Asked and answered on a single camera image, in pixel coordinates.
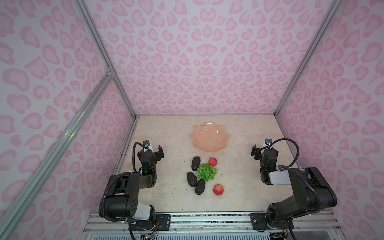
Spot dark fake avocado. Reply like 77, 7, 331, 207
195, 179, 206, 195
187, 172, 198, 188
191, 156, 201, 172

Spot red fake apple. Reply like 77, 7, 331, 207
209, 158, 218, 167
213, 184, 224, 196

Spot green fake grape bunch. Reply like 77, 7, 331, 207
197, 164, 217, 182

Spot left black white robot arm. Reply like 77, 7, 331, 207
99, 141, 165, 231

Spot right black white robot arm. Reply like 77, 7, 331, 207
250, 146, 337, 233

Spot pink scalloped fruit bowl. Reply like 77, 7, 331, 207
191, 123, 229, 153

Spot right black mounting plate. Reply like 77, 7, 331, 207
250, 213, 267, 233

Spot black mounting plate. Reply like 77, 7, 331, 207
156, 214, 171, 232
250, 213, 267, 233

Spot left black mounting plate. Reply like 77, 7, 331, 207
156, 214, 171, 232

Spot left diagonal aluminium strut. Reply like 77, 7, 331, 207
1, 72, 114, 240

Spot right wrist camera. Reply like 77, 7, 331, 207
263, 139, 273, 148

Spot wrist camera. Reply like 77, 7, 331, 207
143, 140, 154, 153
263, 139, 273, 148

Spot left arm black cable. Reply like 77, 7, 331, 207
132, 141, 148, 173

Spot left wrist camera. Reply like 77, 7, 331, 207
143, 140, 154, 153

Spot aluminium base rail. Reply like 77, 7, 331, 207
81, 211, 345, 240

